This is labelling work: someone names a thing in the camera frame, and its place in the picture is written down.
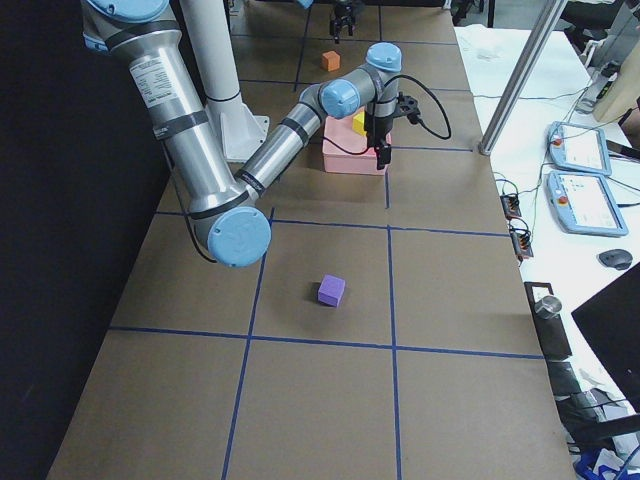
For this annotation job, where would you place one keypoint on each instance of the orange connector board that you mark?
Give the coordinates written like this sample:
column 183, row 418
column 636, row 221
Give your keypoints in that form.
column 521, row 237
column 511, row 206

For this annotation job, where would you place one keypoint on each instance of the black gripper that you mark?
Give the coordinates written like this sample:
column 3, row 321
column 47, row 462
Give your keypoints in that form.
column 341, row 23
column 378, row 129

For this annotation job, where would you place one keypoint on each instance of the silver metal cylinder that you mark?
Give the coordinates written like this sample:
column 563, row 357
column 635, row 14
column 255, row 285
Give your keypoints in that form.
column 547, row 307

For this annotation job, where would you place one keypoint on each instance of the lower teach pendant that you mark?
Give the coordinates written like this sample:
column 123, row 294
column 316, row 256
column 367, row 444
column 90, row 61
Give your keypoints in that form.
column 583, row 204

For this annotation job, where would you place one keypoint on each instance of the pink plastic bin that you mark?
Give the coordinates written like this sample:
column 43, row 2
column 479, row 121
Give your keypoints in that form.
column 341, row 147

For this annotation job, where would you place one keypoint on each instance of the upper teach pendant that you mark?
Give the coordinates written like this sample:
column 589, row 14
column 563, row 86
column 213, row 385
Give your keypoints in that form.
column 579, row 148

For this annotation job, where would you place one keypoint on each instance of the teach pendant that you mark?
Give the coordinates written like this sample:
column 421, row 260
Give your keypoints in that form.
column 579, row 148
column 583, row 204

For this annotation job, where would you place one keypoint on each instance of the orange connector board near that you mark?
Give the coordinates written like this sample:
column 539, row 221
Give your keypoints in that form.
column 521, row 237

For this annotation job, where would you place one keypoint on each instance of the orange foam block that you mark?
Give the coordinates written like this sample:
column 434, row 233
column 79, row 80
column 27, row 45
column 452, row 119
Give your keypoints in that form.
column 330, row 61

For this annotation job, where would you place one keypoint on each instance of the yellow foam block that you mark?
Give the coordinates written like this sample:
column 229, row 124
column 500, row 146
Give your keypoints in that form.
column 358, row 123

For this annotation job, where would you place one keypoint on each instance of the orange connector board far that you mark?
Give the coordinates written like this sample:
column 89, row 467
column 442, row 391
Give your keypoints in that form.
column 511, row 206

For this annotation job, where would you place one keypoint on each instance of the aluminium frame post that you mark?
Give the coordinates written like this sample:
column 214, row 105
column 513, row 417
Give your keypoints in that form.
column 533, row 47

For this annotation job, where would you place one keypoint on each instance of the white mounting column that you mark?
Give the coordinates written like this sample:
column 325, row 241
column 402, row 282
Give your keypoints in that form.
column 239, row 131

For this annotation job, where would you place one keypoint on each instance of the black monitor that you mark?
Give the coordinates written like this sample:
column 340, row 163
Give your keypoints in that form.
column 609, row 322

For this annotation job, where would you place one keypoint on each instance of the purple foam block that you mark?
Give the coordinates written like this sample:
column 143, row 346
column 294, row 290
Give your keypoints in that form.
column 331, row 290

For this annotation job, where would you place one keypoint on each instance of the black computer mouse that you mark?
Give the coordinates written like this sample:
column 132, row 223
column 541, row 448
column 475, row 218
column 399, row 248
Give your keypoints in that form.
column 618, row 259

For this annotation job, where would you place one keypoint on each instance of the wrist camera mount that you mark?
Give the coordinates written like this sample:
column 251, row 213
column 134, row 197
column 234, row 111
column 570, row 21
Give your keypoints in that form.
column 407, row 106

